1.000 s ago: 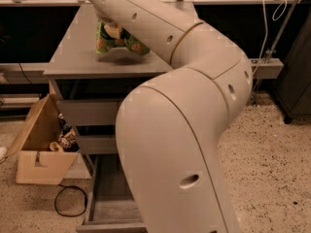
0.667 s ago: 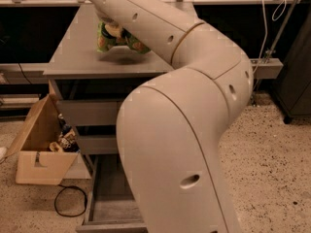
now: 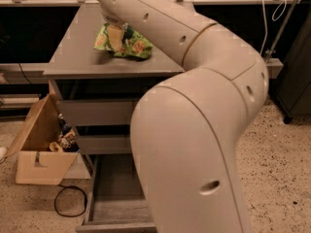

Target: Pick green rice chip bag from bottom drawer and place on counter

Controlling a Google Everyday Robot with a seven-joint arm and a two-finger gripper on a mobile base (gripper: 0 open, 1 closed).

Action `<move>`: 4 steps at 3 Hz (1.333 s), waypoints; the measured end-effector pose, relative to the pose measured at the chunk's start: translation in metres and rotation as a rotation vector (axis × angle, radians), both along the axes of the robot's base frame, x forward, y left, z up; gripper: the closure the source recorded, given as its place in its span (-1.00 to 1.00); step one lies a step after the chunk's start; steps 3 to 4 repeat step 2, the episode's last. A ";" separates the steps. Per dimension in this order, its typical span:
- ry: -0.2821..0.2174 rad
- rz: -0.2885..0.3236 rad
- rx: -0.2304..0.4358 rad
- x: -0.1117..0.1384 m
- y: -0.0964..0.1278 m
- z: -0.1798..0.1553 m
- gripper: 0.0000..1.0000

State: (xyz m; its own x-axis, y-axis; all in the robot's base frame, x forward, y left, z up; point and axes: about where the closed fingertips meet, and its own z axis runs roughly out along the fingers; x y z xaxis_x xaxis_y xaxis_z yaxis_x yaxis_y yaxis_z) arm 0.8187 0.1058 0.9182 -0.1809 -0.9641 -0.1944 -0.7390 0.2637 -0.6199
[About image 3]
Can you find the items inside cardboard box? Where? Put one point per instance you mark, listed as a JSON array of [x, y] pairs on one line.
[[66, 141]]

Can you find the metal slanted pole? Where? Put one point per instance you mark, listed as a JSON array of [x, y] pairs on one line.
[[269, 53]]

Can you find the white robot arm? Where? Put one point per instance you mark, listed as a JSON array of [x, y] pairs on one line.
[[184, 130]]

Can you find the grey wall rail shelf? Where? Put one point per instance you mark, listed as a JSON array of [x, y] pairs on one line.
[[34, 73]]

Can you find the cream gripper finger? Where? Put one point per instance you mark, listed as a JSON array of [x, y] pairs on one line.
[[115, 35]]

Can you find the grey open bottom drawer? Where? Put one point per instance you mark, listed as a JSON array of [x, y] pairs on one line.
[[116, 203]]

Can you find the green rice chip bag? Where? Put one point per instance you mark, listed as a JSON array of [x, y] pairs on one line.
[[134, 44]]

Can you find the grey middle drawer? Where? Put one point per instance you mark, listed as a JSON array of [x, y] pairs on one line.
[[104, 144]]

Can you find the grey top drawer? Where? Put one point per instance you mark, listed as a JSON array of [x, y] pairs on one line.
[[96, 112]]

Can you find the dark grey side cabinet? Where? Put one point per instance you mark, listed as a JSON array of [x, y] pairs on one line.
[[292, 90]]

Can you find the open cardboard box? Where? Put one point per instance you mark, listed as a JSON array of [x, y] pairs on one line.
[[36, 163]]

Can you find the grey wooden drawer cabinet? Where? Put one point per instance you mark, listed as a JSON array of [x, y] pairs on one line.
[[79, 72]]

